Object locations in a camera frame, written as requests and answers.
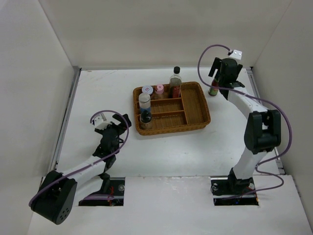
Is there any green-label red sauce bottle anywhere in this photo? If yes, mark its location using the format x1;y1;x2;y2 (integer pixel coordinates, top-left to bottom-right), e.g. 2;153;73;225
208;78;219;96

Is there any black-cap pepper shaker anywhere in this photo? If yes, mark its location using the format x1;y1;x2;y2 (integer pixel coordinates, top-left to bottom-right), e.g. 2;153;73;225
140;110;153;130

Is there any silver-cap blue-label jar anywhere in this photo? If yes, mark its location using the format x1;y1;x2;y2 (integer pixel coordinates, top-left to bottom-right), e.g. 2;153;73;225
138;93;151;113

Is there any white-lid dark jam jar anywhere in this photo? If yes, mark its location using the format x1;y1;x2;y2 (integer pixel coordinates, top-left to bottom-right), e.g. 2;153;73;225
141;85;154;99

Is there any tall red-label glass bottle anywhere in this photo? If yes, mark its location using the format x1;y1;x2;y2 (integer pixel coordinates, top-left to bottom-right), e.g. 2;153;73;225
169;66;182;98

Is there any pink-cap spice jar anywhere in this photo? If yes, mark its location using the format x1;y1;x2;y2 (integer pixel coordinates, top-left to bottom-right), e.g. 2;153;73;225
155;84;164;99

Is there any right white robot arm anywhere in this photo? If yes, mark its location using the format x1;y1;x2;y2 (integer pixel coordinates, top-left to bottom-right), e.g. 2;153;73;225
209;57;281;194

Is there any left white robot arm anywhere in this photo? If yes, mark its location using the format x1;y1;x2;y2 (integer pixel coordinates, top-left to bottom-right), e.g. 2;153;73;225
28;111;132;225

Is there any brown wicker divided tray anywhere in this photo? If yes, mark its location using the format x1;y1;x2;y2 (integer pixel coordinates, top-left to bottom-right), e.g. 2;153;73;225
133;81;211;136

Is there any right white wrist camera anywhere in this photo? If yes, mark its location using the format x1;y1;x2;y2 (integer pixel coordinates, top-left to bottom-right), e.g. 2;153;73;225
228;49;243;61

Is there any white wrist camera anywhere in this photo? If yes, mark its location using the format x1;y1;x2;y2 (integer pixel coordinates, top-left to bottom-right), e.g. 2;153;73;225
91;113;109;130
228;49;243;61

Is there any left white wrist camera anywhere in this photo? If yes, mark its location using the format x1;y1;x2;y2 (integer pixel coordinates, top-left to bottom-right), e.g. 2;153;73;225
91;113;109;130

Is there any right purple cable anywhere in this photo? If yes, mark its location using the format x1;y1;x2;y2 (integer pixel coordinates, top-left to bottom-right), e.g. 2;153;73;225
197;44;293;199

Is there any purple cable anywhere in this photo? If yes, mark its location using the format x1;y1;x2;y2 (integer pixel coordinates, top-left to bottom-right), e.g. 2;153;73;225
197;44;293;199
28;110;131;209

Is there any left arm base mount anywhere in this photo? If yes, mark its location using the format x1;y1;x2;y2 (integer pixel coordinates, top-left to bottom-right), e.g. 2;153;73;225
78;173;126;207

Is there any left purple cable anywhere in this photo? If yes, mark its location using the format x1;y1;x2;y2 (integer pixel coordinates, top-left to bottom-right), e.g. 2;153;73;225
28;110;131;209

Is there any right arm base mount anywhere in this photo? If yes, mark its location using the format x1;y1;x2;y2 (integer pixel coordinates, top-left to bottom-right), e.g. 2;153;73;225
210;170;259;206

